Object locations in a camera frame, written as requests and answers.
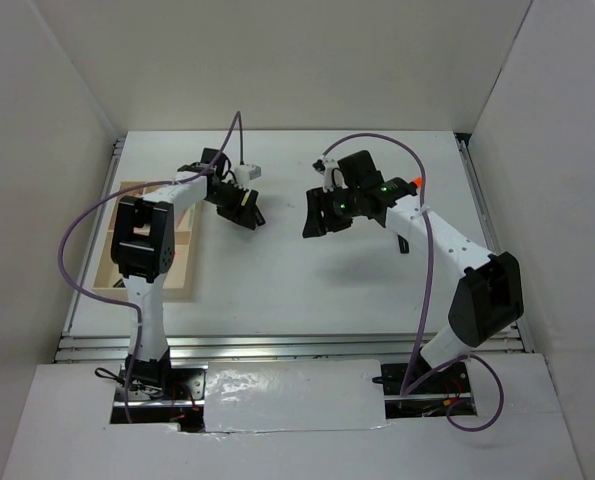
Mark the yellow cap black highlighter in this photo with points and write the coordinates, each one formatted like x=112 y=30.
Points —
x=245 y=198

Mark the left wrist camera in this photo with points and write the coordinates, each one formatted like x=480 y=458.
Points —
x=245 y=173

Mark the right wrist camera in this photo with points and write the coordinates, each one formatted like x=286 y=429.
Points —
x=329 y=169

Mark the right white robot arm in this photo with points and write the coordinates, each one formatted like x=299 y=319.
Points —
x=488 y=293

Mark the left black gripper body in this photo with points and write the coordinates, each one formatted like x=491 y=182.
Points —
x=229 y=195

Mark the blue cap black highlighter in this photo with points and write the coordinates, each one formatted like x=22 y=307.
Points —
x=403 y=245

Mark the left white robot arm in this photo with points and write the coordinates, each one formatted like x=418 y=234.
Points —
x=143 y=249

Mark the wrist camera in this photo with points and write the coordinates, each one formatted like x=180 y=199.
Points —
x=329 y=169
x=245 y=173

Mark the orange cap black highlighter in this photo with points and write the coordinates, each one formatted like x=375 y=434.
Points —
x=418 y=183

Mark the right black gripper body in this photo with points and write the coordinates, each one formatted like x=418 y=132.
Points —
x=346 y=204

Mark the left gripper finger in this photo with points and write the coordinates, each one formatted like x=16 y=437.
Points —
x=255 y=217
x=243 y=218

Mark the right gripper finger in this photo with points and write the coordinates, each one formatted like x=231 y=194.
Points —
x=315 y=215
x=335 y=224

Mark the aluminium table rail frame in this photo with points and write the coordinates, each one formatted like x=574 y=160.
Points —
x=273 y=293

